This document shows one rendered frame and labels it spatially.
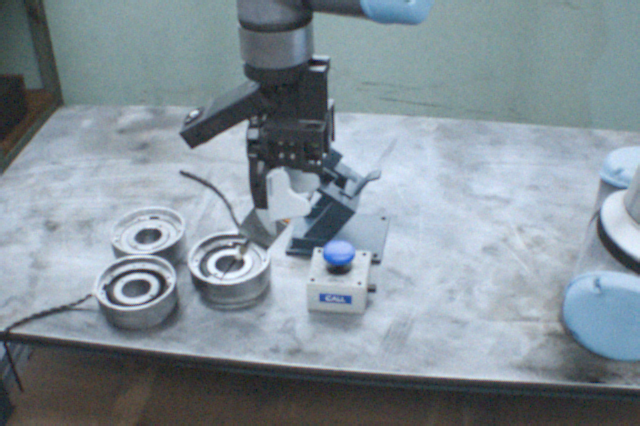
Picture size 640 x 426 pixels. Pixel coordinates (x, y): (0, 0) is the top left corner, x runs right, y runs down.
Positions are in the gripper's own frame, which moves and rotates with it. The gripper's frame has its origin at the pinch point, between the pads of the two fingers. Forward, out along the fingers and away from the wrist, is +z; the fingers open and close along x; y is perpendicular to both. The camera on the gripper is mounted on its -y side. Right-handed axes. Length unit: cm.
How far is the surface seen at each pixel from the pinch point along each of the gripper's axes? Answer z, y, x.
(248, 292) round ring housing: 11.2, -3.3, -0.7
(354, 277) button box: 8.7, 9.5, 1.3
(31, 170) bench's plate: 13, -48, 25
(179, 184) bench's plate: 13.1, -21.1, 24.0
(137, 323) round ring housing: 11.5, -15.3, -8.4
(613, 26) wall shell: 38, 66, 167
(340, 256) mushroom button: 5.8, 7.9, 1.5
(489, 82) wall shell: 61, 28, 165
